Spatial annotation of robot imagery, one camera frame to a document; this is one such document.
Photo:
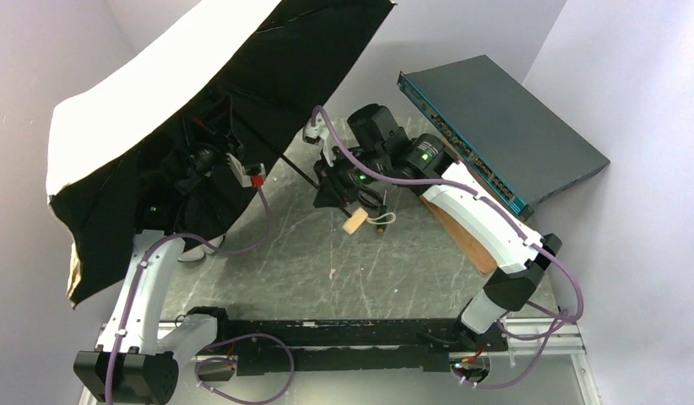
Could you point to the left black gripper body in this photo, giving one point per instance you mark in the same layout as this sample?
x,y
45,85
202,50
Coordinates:
x,y
200,165

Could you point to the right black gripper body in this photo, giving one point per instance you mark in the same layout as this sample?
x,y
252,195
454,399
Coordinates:
x,y
330,186

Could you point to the beige umbrella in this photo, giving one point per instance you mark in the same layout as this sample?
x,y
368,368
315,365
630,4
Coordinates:
x,y
256,69

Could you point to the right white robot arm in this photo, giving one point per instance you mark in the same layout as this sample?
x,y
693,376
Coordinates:
x,y
386,154

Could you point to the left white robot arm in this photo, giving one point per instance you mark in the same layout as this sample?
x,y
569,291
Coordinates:
x,y
140,296

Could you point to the wooden board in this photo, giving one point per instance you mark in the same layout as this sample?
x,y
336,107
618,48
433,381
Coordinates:
x,y
459,235

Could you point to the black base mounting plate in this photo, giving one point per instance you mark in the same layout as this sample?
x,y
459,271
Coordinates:
x,y
430,344

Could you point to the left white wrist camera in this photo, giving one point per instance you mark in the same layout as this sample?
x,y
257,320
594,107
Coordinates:
x,y
248,176

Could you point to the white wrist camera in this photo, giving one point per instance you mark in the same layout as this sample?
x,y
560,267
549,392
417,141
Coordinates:
x,y
248,176
316,132

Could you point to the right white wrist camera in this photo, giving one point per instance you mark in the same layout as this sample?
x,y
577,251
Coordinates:
x,y
316,132

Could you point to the green handled screwdriver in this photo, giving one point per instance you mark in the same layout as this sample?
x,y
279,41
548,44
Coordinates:
x,y
383,218

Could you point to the dark teal network switch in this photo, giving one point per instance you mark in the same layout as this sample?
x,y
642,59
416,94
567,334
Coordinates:
x,y
523,151

